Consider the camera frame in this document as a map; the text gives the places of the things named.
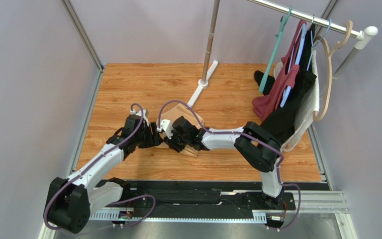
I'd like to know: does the beige wooden hanger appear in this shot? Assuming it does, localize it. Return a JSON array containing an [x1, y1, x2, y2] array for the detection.
[[313, 20, 353, 121]]

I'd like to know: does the maroon shirt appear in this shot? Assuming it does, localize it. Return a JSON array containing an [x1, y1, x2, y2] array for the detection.
[[252, 20, 307, 121]]

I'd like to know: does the purple cable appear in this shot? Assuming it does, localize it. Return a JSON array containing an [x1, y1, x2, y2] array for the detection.
[[43, 103, 157, 231], [157, 100, 301, 232]]

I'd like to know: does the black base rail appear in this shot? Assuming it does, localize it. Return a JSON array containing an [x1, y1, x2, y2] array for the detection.
[[92, 180, 298, 221]]

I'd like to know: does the metal clothes rack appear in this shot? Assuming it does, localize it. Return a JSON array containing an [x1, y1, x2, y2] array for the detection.
[[188, 0, 379, 107]]

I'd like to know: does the white towel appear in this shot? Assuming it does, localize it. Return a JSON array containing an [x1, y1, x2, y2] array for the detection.
[[281, 50, 320, 152]]

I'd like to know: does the teal plastic hanger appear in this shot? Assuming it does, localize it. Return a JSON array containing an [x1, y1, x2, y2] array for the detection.
[[259, 5, 293, 93]]

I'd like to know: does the beige cloth napkin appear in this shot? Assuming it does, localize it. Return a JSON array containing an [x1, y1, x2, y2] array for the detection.
[[157, 104, 201, 157]]

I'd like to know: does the aluminium frame post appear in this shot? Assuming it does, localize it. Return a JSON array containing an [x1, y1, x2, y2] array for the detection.
[[61, 0, 104, 73]]

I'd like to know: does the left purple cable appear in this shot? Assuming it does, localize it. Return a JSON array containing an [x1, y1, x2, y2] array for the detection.
[[43, 103, 157, 231]]

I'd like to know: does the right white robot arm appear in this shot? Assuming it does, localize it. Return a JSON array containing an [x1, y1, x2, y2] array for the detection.
[[158, 117, 284, 199]]

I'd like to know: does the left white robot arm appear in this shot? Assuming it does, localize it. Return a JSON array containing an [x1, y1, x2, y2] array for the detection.
[[43, 110, 161, 234]]

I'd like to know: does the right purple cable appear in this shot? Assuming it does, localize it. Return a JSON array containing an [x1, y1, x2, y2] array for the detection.
[[157, 100, 301, 232]]

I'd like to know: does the light blue hanger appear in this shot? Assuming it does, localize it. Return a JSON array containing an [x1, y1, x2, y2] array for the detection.
[[280, 22, 320, 108]]

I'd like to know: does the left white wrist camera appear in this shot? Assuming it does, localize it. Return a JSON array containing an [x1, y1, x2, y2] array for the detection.
[[130, 109, 150, 126]]

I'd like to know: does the black garment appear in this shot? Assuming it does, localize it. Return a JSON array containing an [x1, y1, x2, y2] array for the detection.
[[254, 24, 318, 143]]

